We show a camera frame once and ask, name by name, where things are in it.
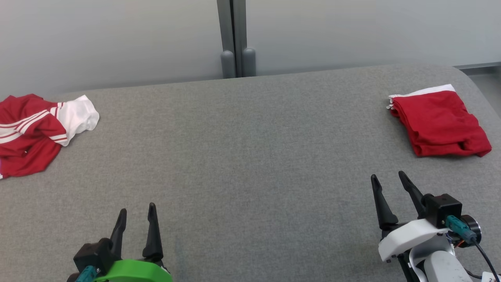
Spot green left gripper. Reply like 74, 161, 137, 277
93, 202, 173, 282

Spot red shorts with white trim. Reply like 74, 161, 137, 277
387, 84, 492, 158

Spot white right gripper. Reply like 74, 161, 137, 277
371, 171, 451, 263

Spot black cable with teal plug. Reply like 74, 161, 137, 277
76, 265, 99, 282
445, 215, 501, 282

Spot grey partition frame post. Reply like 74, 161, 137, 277
217, 0, 236, 79
234, 0, 256, 78

